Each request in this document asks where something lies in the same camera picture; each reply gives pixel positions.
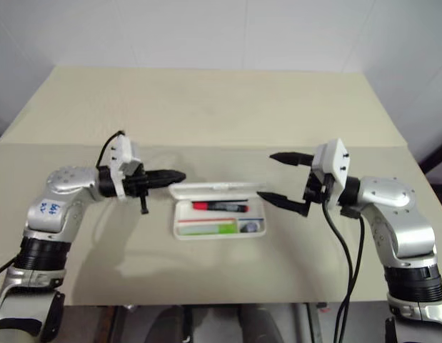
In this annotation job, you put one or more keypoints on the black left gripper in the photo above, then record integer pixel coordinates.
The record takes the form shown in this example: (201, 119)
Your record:
(136, 186)

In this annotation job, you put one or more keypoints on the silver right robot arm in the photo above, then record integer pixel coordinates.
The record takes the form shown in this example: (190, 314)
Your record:
(392, 193)

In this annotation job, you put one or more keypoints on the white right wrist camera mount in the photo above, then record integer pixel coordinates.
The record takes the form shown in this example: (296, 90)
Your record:
(335, 160)

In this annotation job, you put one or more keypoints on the green highlighter pen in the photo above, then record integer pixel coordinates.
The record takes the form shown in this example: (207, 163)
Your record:
(206, 229)

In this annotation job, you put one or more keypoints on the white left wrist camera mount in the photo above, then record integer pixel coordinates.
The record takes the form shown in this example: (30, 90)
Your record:
(122, 150)

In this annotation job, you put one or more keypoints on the black marker with red cap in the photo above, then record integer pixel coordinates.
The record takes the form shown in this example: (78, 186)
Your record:
(220, 206)

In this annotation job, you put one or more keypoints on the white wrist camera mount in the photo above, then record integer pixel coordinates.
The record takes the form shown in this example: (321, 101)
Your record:
(122, 150)
(335, 160)

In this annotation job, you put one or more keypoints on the dark round object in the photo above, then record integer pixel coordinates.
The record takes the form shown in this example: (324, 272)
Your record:
(250, 227)

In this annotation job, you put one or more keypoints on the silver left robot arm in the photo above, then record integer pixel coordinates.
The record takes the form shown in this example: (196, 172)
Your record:
(67, 182)

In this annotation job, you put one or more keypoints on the white hard pencil case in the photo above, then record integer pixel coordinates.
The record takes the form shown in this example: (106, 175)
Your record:
(213, 187)

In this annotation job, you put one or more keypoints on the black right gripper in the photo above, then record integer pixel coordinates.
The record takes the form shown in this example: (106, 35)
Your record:
(317, 187)

